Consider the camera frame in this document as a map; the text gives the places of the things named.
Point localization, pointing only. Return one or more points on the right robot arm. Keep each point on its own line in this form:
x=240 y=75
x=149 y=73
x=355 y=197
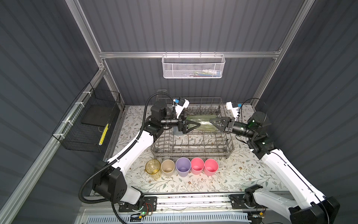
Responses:
x=309 y=205

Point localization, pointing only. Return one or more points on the white mesh wall basket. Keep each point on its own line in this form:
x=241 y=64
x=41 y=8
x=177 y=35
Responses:
x=176 y=66

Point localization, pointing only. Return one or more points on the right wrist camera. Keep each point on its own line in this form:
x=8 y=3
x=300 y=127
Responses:
x=233 y=107

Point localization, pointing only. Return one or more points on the purple plastic cup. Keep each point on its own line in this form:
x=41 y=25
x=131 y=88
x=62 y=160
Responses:
x=183 y=166

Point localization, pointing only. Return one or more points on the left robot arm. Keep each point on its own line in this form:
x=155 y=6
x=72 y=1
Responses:
x=108 y=182

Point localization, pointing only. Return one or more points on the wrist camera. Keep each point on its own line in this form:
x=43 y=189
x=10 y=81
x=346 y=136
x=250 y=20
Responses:
x=179 y=105
x=233 y=107

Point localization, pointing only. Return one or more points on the yellow brush in basket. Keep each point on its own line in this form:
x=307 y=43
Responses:
x=105 y=130

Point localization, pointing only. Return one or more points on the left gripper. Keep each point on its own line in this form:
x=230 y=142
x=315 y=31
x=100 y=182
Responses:
x=183 y=128

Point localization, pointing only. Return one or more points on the beige plastic cup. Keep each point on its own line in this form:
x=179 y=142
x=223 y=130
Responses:
x=168 y=167

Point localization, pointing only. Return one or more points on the items in white basket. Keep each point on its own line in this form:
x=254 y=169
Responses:
x=205 y=74

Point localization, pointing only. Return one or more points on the floral table mat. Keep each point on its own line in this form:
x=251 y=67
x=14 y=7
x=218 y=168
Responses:
x=241 y=170

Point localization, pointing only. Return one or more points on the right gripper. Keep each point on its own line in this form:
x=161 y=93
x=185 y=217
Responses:
x=227 y=123

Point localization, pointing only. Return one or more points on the green transparent cup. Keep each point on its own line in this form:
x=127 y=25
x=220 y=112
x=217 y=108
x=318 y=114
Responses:
x=206 y=126

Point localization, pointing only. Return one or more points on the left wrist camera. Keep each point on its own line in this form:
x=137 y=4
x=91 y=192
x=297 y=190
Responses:
x=179 y=105

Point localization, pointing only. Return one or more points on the yellow transparent cup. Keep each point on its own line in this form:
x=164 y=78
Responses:
x=153 y=168

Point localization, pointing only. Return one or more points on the aluminium mounting rail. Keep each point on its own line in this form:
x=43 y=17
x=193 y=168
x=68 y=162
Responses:
x=218 y=201

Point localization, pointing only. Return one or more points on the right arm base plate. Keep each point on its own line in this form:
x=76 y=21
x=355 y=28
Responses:
x=243 y=201

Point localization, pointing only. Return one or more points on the pink plastic cup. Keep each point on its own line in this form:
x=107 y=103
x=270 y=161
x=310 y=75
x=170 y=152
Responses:
x=197 y=166
x=210 y=167

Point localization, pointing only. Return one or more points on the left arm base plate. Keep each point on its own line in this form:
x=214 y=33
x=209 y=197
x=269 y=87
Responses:
x=145 y=204

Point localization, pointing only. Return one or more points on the black wire wall basket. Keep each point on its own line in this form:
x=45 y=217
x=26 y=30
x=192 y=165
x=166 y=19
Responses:
x=82 y=128

